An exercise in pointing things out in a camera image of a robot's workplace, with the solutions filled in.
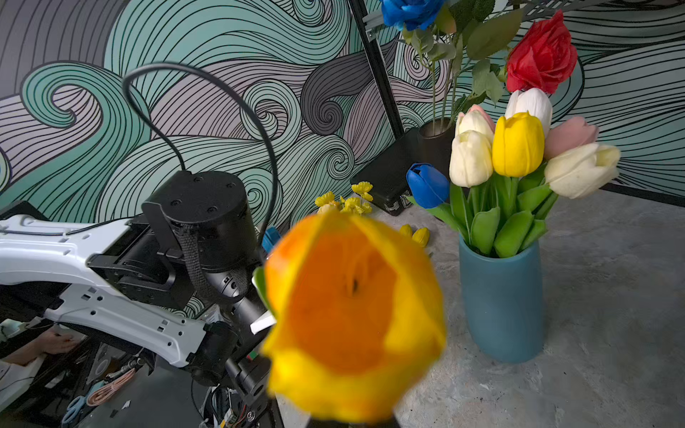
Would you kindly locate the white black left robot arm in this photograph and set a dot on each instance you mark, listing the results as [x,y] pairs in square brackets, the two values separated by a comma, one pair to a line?
[174,280]

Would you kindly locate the orange yellow tulip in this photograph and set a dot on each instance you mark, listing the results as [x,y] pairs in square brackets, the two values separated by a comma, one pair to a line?
[359,317]

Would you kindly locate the teal ceramic vase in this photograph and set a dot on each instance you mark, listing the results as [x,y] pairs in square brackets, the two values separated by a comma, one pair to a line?
[504,303]

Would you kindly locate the yellow ranunculus stem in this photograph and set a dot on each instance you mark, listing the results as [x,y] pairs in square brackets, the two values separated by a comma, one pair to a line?
[359,203]

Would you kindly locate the single yellow tulip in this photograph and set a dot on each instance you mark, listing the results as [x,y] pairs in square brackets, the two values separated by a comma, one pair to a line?
[422,237]

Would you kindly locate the red rose stem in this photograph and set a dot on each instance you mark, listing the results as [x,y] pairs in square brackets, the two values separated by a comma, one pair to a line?
[473,53]

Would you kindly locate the black ribbed hard case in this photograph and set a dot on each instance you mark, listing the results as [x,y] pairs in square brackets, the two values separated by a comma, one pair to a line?
[387,173]

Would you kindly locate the black cylindrical vase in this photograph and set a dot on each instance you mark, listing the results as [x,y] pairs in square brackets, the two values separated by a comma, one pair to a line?
[434,143]

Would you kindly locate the yellow tulip bouquet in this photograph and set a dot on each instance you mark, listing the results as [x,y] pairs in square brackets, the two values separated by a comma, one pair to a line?
[505,175]

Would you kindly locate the blue rose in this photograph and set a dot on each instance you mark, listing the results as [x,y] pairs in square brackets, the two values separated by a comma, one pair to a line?
[410,14]

